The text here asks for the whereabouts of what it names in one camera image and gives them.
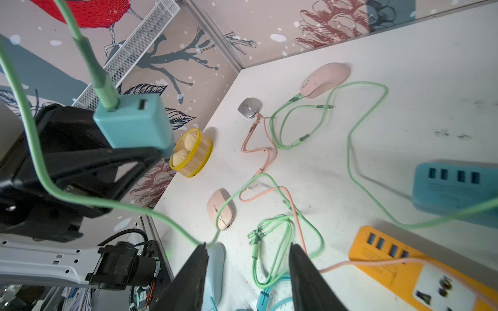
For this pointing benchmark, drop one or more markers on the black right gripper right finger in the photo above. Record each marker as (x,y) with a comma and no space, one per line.
(309,289)

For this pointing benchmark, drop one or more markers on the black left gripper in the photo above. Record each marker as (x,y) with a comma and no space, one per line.
(79,160)

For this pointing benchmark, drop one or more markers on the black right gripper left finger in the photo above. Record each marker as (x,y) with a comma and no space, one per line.
(186,291)

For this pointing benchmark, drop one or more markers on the light blue wireless mouse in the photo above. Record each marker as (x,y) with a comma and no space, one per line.
(213,287)

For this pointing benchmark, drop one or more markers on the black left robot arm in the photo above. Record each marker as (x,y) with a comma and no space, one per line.
(45,241)

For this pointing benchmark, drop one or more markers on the white steamed bun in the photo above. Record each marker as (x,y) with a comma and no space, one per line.
(179,157)
(191,140)

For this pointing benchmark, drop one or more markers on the yellow bamboo steamer basket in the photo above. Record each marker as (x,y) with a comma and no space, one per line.
(197,158)

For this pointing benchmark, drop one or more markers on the orange power strip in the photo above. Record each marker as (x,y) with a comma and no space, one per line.
(422,286)

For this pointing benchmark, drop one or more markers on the blue power strip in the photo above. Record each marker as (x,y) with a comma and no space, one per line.
(446,187)

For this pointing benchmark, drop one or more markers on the white wire wall shelf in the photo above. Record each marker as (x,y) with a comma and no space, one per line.
(106,79)

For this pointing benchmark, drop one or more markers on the silver wireless mouse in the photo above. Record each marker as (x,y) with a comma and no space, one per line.
(250,107)

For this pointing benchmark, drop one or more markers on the aluminium frame corner post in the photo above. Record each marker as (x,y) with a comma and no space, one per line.
(212,30)

